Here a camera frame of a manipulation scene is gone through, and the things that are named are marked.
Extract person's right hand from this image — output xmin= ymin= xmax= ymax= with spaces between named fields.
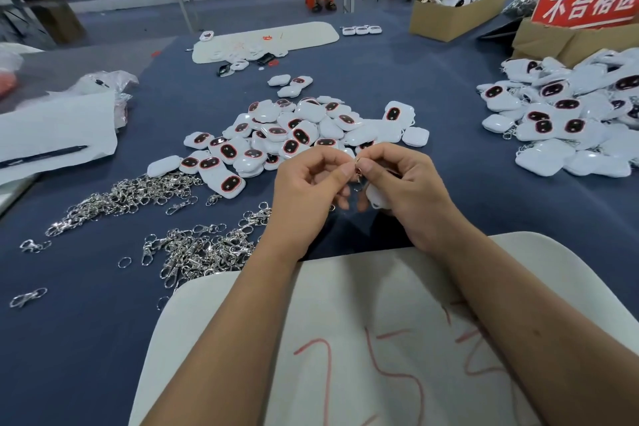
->
xmin=356 ymin=143 xmax=471 ymax=254

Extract person's left hand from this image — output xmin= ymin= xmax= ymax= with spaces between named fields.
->
xmin=262 ymin=146 xmax=357 ymax=262

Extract white plastic tag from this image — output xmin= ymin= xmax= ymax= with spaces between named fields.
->
xmin=363 ymin=181 xmax=393 ymax=210

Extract person's left forearm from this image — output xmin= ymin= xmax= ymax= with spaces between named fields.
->
xmin=144 ymin=246 xmax=321 ymax=426

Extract person's right forearm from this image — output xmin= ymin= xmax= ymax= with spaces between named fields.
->
xmin=429 ymin=231 xmax=639 ymax=426

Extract white foam board red marks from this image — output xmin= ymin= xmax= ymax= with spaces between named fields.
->
xmin=128 ymin=232 xmax=639 ymax=426

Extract long white foam board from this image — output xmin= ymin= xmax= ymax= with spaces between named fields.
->
xmin=192 ymin=21 xmax=341 ymax=65

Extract flat brown cardboard box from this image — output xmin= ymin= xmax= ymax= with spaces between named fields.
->
xmin=511 ymin=18 xmax=639 ymax=69

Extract white paper sheet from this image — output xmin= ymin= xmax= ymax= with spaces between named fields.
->
xmin=0 ymin=91 xmax=119 ymax=187

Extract black pen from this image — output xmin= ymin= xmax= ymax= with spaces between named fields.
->
xmin=0 ymin=145 xmax=89 ymax=169

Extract orange bag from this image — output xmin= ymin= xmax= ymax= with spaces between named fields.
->
xmin=0 ymin=69 xmax=19 ymax=101

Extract white plastic bag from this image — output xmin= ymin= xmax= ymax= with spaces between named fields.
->
xmin=0 ymin=41 xmax=43 ymax=73

